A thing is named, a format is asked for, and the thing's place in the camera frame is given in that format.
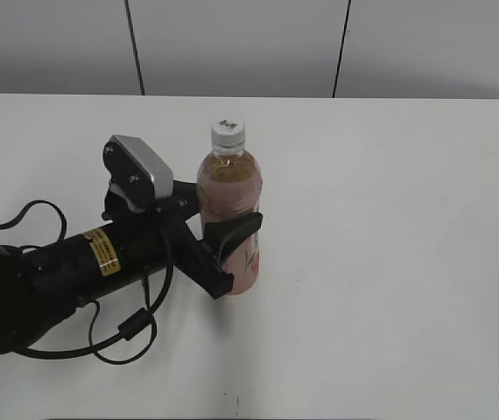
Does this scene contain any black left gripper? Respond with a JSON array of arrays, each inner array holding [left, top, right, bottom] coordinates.
[[102, 179, 264, 299]]

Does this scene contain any pink label tea bottle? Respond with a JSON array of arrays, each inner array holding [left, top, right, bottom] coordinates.
[[197, 150, 263, 295]]

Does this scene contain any white bottle cap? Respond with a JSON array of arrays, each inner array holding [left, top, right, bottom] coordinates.
[[211, 118, 246, 149]]

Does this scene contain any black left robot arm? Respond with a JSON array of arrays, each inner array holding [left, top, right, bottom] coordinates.
[[0, 181, 263, 360]]

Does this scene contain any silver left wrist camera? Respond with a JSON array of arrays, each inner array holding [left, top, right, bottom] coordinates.
[[102, 135, 174, 214]]

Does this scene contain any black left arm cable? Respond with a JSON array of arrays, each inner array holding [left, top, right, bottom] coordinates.
[[0, 199, 174, 365]]

